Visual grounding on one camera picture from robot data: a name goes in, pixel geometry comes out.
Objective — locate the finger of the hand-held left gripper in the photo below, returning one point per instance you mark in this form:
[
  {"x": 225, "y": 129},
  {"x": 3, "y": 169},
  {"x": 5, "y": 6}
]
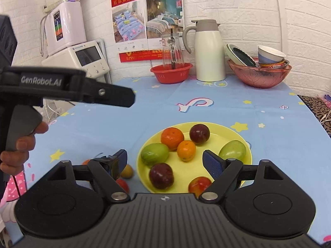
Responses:
[{"x": 108, "y": 93}]

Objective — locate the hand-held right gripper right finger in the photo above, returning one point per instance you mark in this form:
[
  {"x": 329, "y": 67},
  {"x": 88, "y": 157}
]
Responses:
[{"x": 212, "y": 165}]

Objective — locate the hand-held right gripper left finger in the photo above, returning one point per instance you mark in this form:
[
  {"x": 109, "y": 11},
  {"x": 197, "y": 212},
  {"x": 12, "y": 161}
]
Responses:
[{"x": 121, "y": 160}]

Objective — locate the red yellow nectarine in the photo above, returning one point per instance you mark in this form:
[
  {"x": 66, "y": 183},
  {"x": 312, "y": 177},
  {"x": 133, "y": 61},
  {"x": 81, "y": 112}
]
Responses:
[{"x": 197, "y": 186}]

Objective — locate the yellow plastic plate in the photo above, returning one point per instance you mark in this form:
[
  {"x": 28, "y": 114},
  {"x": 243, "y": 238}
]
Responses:
[{"x": 186, "y": 170}]

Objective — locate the green jujube fruit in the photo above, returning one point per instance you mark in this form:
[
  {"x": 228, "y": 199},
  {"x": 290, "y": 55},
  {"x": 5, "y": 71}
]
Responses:
[
  {"x": 234, "y": 148},
  {"x": 154, "y": 154}
]

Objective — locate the small orange tangerine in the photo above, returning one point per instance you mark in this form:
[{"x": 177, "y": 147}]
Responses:
[{"x": 186, "y": 150}]

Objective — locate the dark purple plum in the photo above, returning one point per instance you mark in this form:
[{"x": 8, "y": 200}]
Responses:
[
  {"x": 199, "y": 133},
  {"x": 161, "y": 175}
]

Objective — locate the large orange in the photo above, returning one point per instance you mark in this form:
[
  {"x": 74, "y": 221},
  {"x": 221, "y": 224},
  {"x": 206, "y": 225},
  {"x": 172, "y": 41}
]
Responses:
[{"x": 172, "y": 138}]

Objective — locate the person's left hand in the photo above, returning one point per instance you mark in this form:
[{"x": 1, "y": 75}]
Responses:
[{"x": 15, "y": 162}]

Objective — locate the small brown fruit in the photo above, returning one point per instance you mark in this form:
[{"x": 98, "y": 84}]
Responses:
[{"x": 128, "y": 171}]

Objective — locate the red tomato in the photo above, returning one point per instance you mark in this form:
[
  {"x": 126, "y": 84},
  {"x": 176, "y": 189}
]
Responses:
[{"x": 122, "y": 185}]

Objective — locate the white appliance with screen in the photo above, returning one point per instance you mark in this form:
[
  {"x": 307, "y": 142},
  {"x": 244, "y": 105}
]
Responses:
[{"x": 90, "y": 59}]

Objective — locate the blue printed tablecloth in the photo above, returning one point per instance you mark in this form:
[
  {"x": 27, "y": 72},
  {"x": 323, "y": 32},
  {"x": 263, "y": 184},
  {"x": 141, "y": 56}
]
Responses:
[{"x": 219, "y": 103}]

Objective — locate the red plastic basket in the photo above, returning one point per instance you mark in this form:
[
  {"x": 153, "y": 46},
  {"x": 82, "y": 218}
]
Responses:
[{"x": 170, "y": 76}]

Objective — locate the clear glass cup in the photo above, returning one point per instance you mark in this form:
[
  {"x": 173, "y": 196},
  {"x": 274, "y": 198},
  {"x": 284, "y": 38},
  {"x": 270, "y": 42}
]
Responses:
[
  {"x": 166, "y": 54},
  {"x": 180, "y": 51}
]

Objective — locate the pink glass bowl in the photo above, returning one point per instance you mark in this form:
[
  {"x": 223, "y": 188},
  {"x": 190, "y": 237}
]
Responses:
[{"x": 258, "y": 77}]

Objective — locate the white thermos jug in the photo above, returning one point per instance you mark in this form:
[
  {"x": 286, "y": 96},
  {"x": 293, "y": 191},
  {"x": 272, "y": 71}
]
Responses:
[{"x": 210, "y": 54}]

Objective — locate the pale green dish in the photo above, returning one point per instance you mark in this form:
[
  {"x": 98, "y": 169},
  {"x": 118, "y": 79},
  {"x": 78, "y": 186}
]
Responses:
[{"x": 239, "y": 55}]

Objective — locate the red patterned bowl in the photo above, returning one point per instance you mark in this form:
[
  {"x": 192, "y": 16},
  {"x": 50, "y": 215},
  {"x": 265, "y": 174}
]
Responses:
[{"x": 274, "y": 65}]

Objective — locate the patterned dark cloth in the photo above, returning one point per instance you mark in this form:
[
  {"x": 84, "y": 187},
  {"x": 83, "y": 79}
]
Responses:
[{"x": 318, "y": 108}]

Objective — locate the blue white bowl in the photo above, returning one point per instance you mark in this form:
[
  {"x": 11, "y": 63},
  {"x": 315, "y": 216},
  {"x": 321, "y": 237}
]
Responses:
[{"x": 270, "y": 54}]

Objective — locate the white wall water purifier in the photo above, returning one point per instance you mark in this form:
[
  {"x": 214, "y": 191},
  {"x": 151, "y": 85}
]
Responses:
[{"x": 69, "y": 25}]

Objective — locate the wall calendar poster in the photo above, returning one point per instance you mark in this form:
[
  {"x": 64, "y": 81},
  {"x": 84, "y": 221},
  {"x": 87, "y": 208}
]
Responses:
[{"x": 144, "y": 23}]

